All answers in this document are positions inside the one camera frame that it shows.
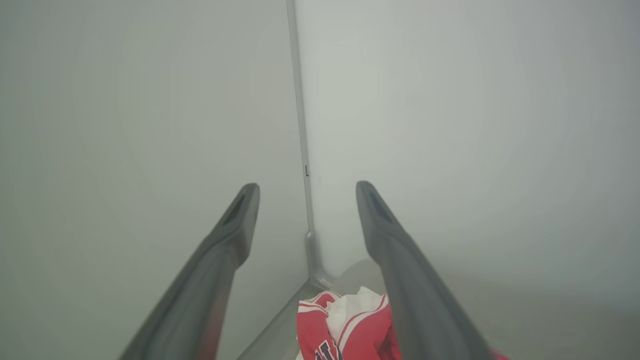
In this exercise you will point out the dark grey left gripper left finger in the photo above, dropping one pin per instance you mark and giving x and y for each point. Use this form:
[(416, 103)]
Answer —
[(200, 300)]

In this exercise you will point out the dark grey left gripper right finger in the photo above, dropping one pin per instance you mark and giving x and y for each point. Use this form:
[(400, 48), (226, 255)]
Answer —
[(425, 310)]

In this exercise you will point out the red basketball jersey number 23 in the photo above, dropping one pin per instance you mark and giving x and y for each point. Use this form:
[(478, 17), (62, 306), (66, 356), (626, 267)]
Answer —
[(360, 335)]

